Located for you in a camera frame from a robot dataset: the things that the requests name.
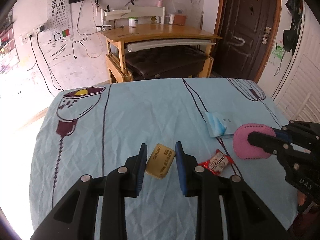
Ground right hand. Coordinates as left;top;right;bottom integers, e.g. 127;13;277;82
297;191;307;206

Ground black hanging bag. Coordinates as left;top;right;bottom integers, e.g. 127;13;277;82
283;0;303;55

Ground blue mask package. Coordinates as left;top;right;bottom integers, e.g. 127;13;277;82
202;111;240;138

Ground white desk shelf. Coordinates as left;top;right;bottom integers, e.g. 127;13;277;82
100;5;165;24

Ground red snack wrapper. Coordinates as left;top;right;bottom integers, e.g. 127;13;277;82
199;149;234;176

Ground wooden desk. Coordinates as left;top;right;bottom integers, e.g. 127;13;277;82
100;24;222;83

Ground eye chart poster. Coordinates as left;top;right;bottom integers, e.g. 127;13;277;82
47;0;73;42

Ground white louvered cabinet door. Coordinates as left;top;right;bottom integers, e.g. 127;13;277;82
274;5;319;123

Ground light blue patterned tablecloth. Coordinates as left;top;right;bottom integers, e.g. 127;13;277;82
29;78;297;228

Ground dark brown door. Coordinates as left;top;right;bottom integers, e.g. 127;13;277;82
212;0;281;82

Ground pink face mask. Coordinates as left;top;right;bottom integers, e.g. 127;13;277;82
233;124;276;160

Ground brown box on desk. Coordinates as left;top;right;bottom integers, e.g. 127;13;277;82
172;14;187;26

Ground black power cable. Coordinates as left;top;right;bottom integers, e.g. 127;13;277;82
29;31;65;98

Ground white cup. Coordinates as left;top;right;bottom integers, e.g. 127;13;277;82
169;14;175;25

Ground wall shelf with items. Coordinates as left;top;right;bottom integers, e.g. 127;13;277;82
1;23;20;74

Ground dark brown tufted bench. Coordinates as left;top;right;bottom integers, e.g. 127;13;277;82
125;46;208;80

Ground yellow tissue pack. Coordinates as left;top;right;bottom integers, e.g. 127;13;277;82
145;144;176;179

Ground white green jar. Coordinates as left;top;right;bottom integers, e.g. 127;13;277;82
129;17;138;27

